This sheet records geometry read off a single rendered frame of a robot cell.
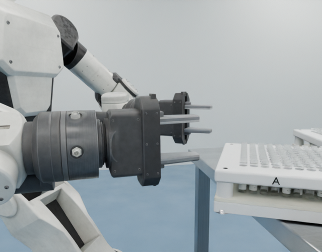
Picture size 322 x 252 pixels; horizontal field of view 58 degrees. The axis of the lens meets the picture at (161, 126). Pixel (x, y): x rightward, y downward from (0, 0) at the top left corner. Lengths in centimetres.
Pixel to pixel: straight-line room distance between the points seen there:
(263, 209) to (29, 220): 49
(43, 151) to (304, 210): 38
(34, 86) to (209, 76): 347
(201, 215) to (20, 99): 64
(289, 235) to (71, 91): 343
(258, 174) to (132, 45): 343
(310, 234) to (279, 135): 424
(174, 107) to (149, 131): 31
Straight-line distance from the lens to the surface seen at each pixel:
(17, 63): 70
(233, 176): 48
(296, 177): 48
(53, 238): 75
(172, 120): 39
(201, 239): 104
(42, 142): 35
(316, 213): 51
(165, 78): 387
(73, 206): 81
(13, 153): 36
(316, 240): 47
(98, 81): 99
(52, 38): 80
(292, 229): 48
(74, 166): 35
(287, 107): 471
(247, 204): 49
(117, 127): 36
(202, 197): 98
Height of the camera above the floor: 106
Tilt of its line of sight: 8 degrees down
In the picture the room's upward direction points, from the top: straight up
